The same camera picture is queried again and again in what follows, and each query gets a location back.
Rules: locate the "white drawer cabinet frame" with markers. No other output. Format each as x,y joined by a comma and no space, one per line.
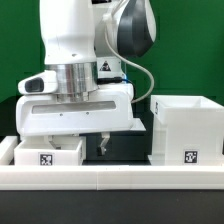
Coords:
187,130

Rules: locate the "white marker plate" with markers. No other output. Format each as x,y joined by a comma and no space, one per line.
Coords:
138,125

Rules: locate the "white left boundary rail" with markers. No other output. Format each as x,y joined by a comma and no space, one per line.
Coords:
7,146

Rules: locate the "white drawer box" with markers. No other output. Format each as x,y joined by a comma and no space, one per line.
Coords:
38,152

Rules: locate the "white front boundary rail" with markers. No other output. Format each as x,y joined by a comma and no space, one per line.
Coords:
111,177

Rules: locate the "white boundary rail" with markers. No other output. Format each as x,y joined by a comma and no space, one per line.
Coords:
7,146
111,177

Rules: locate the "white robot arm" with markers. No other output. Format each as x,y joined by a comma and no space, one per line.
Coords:
79,92

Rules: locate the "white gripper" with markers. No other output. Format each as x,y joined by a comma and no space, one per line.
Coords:
107,110

